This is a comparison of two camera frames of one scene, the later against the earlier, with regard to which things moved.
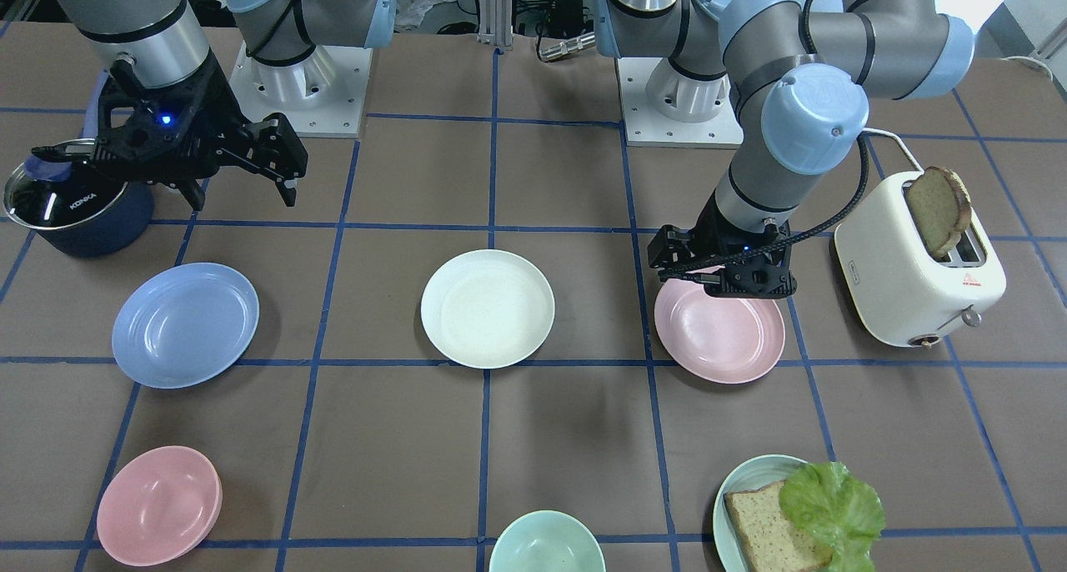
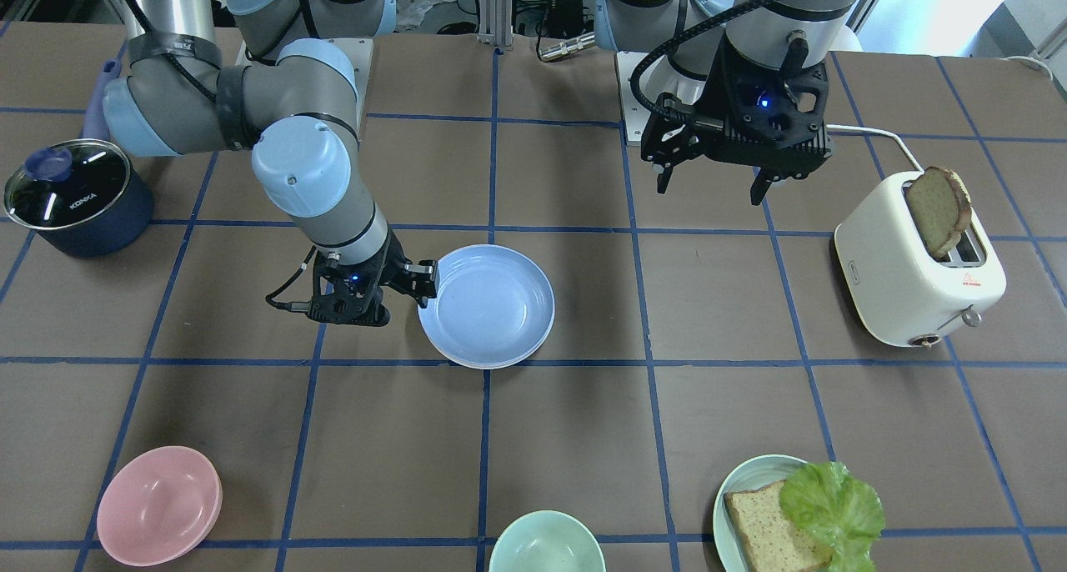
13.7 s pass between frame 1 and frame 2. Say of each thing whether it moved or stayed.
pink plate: moved
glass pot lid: stayed
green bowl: stayed
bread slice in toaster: stayed
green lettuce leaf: stayed
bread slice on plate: stayed
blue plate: moved
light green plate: stayed
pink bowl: stayed
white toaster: stayed
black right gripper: moved
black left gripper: moved
